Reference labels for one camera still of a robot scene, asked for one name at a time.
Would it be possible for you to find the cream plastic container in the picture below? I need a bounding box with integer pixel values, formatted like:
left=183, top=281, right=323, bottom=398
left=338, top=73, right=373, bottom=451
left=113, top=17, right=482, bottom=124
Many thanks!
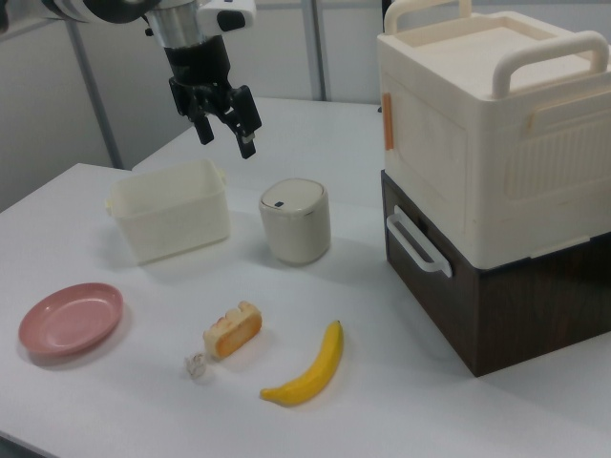
left=103, top=158, right=233, bottom=266

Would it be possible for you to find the cream cabinet with handles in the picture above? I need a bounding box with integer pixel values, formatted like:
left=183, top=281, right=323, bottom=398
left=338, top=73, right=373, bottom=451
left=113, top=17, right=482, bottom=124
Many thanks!
left=375, top=0, right=611, bottom=268

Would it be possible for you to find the pink plate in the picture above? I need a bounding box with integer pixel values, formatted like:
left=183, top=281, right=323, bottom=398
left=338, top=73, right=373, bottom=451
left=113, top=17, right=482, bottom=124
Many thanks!
left=17, top=282, right=125, bottom=357

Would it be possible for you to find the cream lidded trash can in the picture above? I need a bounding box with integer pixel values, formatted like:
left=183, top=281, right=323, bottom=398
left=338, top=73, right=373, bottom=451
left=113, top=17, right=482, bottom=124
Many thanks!
left=259, top=177, right=332, bottom=266

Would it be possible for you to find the toasted bread piece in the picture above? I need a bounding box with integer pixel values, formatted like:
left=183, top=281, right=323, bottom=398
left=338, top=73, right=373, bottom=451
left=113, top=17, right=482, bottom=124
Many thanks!
left=202, top=300, right=263, bottom=360

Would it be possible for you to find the yellow banana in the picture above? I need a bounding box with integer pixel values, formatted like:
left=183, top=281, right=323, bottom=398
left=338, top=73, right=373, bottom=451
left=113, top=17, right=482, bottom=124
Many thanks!
left=259, top=320, right=345, bottom=407

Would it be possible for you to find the copper cabinet door handle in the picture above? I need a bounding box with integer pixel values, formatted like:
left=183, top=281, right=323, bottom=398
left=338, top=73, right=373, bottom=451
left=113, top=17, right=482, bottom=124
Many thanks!
left=381, top=93, right=396, bottom=152

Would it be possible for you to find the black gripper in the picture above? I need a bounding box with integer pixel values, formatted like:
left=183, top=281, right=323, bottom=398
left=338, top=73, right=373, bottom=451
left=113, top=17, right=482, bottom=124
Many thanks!
left=164, top=35, right=263, bottom=160

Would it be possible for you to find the white drawer handle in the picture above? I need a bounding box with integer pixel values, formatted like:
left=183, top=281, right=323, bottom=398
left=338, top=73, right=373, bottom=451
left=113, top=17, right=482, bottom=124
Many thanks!
left=385, top=204, right=453, bottom=278

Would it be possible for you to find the dark brown drawer box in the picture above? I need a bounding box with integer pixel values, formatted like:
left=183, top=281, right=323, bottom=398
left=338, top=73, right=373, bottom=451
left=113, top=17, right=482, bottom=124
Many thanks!
left=380, top=170, right=611, bottom=378

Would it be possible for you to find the crumpled clear wrapper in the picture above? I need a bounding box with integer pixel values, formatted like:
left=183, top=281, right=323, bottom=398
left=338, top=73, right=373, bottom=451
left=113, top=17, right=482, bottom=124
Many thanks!
left=183, top=351, right=210, bottom=381

